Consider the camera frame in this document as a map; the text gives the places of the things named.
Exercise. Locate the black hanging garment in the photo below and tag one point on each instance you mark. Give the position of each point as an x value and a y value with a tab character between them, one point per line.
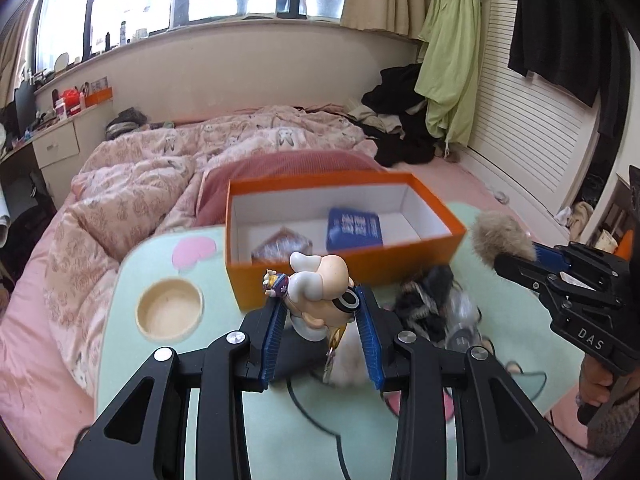
560	20

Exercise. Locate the beige cloth heap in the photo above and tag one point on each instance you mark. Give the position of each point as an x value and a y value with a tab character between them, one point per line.
582	215

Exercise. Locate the dark bottle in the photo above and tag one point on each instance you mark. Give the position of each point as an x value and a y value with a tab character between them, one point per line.
107	42

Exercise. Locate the black monitor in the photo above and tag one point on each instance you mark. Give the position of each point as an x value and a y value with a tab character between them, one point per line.
25	110

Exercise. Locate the white bottle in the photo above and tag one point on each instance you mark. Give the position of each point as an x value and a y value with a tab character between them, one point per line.
123	34

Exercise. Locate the red container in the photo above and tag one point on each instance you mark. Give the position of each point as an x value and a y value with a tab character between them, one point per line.
70	102

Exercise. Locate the person's right forearm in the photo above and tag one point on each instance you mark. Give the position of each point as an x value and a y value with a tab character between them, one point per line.
617	425

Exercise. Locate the white louvered wardrobe door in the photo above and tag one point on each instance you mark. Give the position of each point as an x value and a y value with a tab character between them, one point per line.
525	135

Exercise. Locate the blue box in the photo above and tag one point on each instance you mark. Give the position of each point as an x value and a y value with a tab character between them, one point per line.
352	227

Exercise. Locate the white drawer cabinet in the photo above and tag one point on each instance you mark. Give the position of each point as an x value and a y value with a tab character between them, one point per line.
55	145

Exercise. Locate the orange cardboard box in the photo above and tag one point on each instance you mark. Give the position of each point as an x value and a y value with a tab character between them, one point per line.
390	265

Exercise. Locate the grey bag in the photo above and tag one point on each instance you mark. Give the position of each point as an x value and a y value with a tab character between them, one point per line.
125	122

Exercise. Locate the pink bed sheet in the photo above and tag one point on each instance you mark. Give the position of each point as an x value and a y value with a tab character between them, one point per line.
30	350

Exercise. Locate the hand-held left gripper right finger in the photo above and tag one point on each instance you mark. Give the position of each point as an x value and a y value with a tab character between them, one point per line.
369	345

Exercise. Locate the person's right hand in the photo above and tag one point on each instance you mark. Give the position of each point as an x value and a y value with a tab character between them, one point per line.
592	385

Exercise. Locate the mint green desktop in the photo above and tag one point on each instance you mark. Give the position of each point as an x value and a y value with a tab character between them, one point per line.
220	300

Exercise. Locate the light green cloth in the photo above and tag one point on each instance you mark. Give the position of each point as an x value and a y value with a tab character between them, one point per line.
450	60

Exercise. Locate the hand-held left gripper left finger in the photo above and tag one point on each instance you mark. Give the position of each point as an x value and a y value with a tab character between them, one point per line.
272	332

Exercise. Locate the dark snack packet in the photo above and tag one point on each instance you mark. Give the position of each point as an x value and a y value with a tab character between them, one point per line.
280	247

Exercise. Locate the beige fur pom-pom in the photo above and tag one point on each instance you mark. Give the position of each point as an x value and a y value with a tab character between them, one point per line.
500	235

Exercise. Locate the orange storage box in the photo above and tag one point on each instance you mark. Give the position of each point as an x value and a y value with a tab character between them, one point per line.
100	96

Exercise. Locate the black clothes pile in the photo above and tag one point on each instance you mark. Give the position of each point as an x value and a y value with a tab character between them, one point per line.
400	150

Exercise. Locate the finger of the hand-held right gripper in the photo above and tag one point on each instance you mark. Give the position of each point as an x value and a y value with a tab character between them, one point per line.
555	257
520	272

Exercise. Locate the pink patterned blanket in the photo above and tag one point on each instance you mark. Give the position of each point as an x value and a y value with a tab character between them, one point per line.
150	185

